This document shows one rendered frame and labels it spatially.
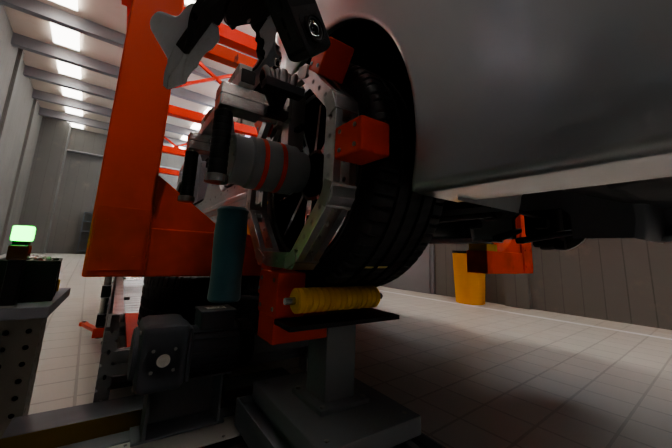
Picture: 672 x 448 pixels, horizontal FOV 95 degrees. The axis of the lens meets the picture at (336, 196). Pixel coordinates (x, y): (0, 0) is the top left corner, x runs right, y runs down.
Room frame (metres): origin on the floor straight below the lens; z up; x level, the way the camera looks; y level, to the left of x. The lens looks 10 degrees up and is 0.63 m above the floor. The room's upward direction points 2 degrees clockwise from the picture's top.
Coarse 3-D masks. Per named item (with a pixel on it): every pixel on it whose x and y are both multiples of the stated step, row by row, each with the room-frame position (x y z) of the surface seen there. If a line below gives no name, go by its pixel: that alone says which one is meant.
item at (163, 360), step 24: (216, 312) 1.02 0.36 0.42; (144, 336) 0.88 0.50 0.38; (168, 336) 0.91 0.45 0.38; (192, 336) 0.96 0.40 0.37; (216, 336) 1.01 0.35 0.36; (240, 336) 1.06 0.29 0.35; (144, 360) 0.88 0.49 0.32; (168, 360) 0.91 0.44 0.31; (192, 360) 0.97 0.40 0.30; (216, 360) 1.02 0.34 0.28; (240, 360) 1.06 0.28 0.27; (144, 384) 0.89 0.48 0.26; (168, 384) 0.92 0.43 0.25; (192, 384) 1.11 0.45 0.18; (216, 384) 1.11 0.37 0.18; (144, 408) 1.00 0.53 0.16; (168, 408) 1.08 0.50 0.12; (192, 408) 1.12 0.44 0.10; (216, 408) 1.09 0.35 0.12; (144, 432) 0.97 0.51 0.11; (168, 432) 1.01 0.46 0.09
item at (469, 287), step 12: (456, 252) 4.44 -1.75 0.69; (456, 264) 4.46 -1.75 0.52; (456, 276) 4.48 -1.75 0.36; (468, 276) 4.34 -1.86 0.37; (480, 276) 4.34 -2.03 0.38; (456, 288) 4.50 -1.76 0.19; (468, 288) 4.35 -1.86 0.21; (480, 288) 4.34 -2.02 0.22; (456, 300) 4.54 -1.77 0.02; (468, 300) 4.36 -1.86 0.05; (480, 300) 4.35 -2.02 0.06
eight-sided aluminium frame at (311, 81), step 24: (312, 72) 0.71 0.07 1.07; (336, 96) 0.62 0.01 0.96; (336, 120) 0.62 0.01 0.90; (336, 168) 0.62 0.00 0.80; (264, 192) 1.06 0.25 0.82; (336, 192) 0.62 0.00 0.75; (264, 216) 1.04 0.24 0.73; (312, 216) 0.68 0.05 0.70; (336, 216) 0.68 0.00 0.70; (264, 240) 1.01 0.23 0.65; (312, 240) 0.70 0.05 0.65; (288, 264) 0.76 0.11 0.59; (312, 264) 0.76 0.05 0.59
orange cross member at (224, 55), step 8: (216, 48) 2.93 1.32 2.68; (224, 48) 2.97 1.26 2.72; (208, 56) 2.95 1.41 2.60; (216, 56) 2.95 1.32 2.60; (224, 56) 2.97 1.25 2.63; (232, 56) 3.02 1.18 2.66; (240, 56) 3.07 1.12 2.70; (248, 56) 3.12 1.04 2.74; (224, 64) 3.08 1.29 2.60; (232, 64) 3.08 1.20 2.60; (248, 64) 3.12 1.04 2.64
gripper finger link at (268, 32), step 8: (256, 24) 0.32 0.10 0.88; (264, 24) 0.32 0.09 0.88; (272, 24) 0.33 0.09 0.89; (256, 32) 0.33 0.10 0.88; (264, 32) 0.33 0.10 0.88; (272, 32) 0.34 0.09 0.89; (256, 40) 0.36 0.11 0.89; (264, 40) 0.35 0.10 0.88; (272, 40) 0.36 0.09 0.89; (264, 48) 0.36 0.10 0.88; (264, 56) 0.38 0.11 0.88
